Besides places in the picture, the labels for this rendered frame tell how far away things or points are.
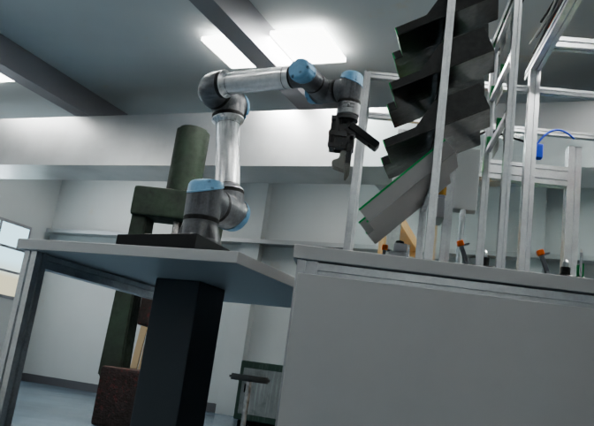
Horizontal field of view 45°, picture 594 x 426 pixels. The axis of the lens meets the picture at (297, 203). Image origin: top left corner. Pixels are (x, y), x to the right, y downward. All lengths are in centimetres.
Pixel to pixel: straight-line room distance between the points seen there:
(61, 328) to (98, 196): 220
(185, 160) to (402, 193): 497
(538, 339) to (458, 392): 19
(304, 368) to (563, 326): 53
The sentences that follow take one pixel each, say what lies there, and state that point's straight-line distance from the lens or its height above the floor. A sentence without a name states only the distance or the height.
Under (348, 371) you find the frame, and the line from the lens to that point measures 151.
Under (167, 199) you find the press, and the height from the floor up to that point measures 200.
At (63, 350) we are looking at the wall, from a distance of 1219.
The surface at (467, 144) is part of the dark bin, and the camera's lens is 211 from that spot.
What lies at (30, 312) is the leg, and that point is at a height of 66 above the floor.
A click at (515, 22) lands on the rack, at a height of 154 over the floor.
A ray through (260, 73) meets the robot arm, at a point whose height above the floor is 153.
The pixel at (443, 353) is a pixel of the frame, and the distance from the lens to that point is 152.
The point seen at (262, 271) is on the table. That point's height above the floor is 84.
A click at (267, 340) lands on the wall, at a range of 1025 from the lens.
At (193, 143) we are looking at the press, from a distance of 673.
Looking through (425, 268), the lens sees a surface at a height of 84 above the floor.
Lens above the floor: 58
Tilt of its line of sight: 14 degrees up
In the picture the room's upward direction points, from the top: 8 degrees clockwise
